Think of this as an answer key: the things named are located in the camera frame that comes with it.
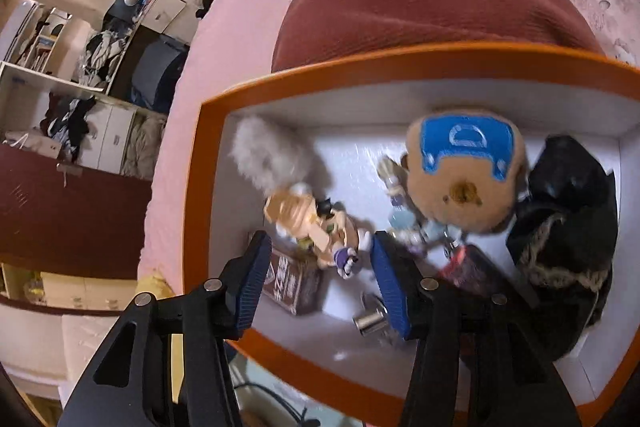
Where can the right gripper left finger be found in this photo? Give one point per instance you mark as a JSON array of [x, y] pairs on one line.
[[163, 362]]

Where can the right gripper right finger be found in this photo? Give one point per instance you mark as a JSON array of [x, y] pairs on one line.
[[512, 383]]

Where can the black red pouch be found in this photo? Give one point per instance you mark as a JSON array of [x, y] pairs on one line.
[[470, 276]]

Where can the small metal cylinder bottle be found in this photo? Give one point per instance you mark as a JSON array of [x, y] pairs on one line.
[[372, 321]]

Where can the black satin lace cloth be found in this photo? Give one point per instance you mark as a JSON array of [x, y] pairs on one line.
[[563, 241]]

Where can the brown card box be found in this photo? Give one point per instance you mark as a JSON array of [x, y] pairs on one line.
[[293, 278]]

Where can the brown plush bear toy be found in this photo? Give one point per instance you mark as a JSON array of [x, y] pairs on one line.
[[463, 167]]

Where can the beige anime figurine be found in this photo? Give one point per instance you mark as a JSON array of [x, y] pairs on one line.
[[320, 228]]

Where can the orange cardboard box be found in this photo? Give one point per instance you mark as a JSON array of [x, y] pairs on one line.
[[361, 103]]

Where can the grey fluffy pompom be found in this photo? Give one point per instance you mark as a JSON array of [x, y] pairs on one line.
[[270, 156]]

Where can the white desk with drawers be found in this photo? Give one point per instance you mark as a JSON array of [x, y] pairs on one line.
[[170, 18]]

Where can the dark red cushion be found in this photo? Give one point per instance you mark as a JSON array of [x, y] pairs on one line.
[[316, 31]]

